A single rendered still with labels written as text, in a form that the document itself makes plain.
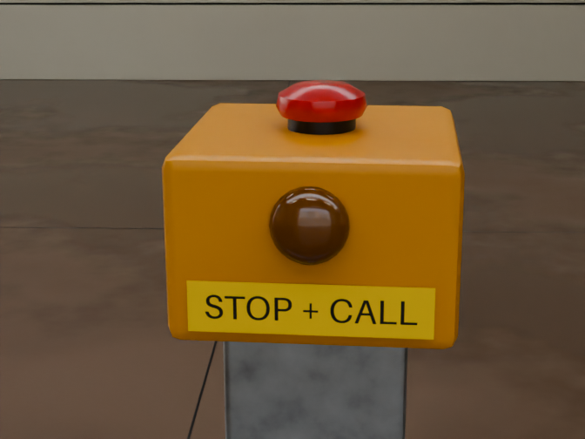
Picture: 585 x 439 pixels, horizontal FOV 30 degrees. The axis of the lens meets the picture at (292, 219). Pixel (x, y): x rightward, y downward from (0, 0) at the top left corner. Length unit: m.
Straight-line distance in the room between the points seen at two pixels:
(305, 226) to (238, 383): 0.09
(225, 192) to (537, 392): 2.38
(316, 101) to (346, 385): 0.12
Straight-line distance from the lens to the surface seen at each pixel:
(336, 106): 0.46
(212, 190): 0.43
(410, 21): 7.16
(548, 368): 2.92
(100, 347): 3.03
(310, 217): 0.42
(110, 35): 7.31
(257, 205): 0.43
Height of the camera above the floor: 1.18
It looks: 17 degrees down
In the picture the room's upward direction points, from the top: straight up
